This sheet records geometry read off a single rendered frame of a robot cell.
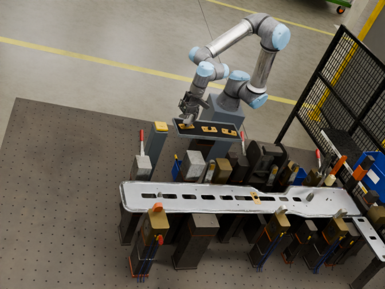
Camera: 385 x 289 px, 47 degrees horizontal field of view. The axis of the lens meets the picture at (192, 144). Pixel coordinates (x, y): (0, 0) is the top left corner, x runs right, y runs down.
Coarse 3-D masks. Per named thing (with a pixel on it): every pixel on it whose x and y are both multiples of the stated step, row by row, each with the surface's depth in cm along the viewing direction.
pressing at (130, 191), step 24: (120, 192) 201; (144, 192) 205; (168, 192) 210; (192, 192) 215; (216, 192) 221; (240, 192) 227; (264, 192) 233; (288, 192) 240; (312, 192) 247; (336, 192) 255; (312, 216) 232; (360, 216) 245
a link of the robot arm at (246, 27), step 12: (240, 24) 225; (252, 24) 225; (228, 36) 221; (240, 36) 224; (192, 48) 218; (204, 48) 217; (216, 48) 218; (228, 48) 224; (192, 60) 218; (204, 60) 213
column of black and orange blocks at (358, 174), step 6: (366, 156) 259; (366, 162) 259; (372, 162) 258; (360, 168) 262; (366, 168) 260; (354, 174) 267; (360, 174) 262; (348, 180) 271; (354, 180) 266; (360, 180) 266; (348, 186) 270; (354, 186) 270; (348, 192) 272
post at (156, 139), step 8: (152, 128) 224; (152, 136) 223; (160, 136) 222; (152, 144) 225; (160, 144) 226; (144, 152) 233; (152, 152) 228; (160, 152) 230; (152, 160) 232; (152, 168) 236
